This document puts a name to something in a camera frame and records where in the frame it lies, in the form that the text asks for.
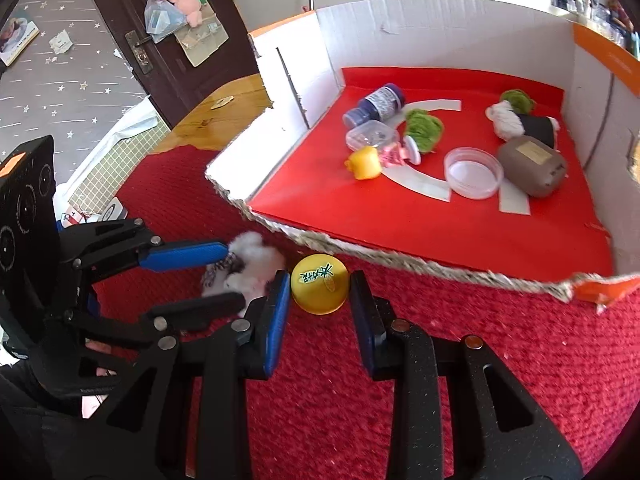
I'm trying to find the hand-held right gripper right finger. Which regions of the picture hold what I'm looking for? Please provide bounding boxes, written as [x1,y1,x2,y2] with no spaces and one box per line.
[349,270,585,480]

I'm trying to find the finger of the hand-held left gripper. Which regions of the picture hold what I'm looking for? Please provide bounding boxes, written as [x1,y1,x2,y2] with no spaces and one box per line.
[60,218,230,286]
[50,294,247,351]

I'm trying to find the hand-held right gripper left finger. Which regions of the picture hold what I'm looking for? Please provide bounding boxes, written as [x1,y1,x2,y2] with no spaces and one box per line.
[67,270,292,480]

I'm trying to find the round yellow container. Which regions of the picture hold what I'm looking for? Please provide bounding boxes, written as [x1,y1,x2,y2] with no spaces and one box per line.
[290,254,350,316]

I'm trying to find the white plush rabbit keychain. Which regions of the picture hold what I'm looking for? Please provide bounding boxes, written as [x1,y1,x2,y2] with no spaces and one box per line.
[200,231,288,318]

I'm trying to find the orange cardboard box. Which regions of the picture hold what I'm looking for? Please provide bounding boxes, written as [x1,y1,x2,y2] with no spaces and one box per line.
[205,0,640,317]

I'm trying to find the small yellow toy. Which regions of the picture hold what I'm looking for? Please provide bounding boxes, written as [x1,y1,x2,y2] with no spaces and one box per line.
[345,146,383,182]

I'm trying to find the round clear plastic container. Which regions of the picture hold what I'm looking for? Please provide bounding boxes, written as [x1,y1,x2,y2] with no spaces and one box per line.
[443,146,504,201]

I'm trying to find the small clear plastic case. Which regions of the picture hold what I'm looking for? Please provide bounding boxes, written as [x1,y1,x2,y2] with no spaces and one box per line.
[346,120,401,152]

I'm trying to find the large green yarn ball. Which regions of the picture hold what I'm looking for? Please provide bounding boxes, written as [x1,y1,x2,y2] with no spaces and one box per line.
[402,109,445,155]

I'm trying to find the blue plastic bottle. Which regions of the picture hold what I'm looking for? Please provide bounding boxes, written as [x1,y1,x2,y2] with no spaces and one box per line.
[342,84,406,128]

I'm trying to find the grey rounded case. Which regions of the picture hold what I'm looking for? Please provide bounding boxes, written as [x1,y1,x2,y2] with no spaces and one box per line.
[496,136,569,199]

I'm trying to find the black and white socks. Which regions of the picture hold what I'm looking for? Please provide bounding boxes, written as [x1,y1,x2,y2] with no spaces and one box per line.
[486,101,561,150]

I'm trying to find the small green yarn ball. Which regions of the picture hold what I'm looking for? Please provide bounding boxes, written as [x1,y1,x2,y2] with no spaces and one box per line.
[500,89,537,115]

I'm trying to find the person's left forearm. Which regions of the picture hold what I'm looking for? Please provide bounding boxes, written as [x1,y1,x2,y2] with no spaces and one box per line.
[0,355,96,480]

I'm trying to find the person's left hand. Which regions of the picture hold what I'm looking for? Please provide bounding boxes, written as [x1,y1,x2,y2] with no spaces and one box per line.
[85,340,121,378]

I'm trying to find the white square device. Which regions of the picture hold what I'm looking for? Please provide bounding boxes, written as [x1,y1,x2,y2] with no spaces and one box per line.
[90,197,127,223]

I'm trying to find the white tiled ledge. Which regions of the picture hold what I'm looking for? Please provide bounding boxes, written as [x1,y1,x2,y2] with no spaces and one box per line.
[55,115,171,211]

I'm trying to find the red knitted mat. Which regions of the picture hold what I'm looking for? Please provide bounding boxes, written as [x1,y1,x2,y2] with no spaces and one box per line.
[92,145,640,480]

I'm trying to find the dark brown door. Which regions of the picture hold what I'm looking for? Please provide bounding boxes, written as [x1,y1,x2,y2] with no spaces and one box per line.
[75,0,263,130]

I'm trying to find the beige cloth bag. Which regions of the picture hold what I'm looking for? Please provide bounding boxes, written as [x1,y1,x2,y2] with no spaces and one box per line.
[175,20,230,67]

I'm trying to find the clear plastic bag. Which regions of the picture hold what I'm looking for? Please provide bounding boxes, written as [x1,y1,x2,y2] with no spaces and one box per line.
[144,0,183,43]

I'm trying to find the light pink plush toy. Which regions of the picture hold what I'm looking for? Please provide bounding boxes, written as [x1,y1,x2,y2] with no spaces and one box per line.
[170,0,203,27]

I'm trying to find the wall picture card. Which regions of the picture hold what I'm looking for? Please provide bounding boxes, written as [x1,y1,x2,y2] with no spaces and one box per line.
[0,7,41,67]

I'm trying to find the metal door handle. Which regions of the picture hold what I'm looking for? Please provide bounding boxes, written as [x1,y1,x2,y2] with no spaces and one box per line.
[125,30,155,75]

